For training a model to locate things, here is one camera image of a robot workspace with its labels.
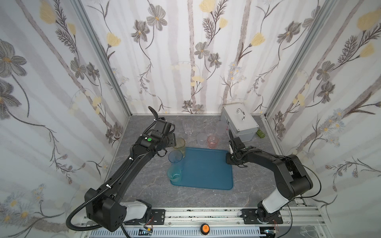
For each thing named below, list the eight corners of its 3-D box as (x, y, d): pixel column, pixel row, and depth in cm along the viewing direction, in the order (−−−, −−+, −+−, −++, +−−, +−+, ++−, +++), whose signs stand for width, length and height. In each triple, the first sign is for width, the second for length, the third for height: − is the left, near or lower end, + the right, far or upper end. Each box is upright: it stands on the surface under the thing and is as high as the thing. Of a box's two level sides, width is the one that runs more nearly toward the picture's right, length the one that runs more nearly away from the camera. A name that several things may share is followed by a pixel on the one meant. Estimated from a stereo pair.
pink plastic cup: (207, 148, 102) (208, 146, 99) (206, 138, 108) (207, 135, 105) (218, 149, 102) (219, 146, 99) (217, 138, 108) (217, 135, 105)
